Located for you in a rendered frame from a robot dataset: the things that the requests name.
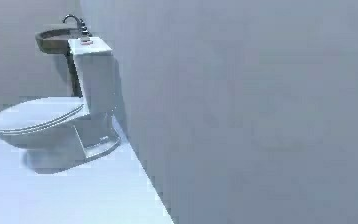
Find white toilet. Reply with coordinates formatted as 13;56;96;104
0;36;122;170

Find dark metal faucet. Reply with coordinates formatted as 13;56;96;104
62;13;92;37

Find brown pedestal sink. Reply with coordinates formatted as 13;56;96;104
35;28;88;98

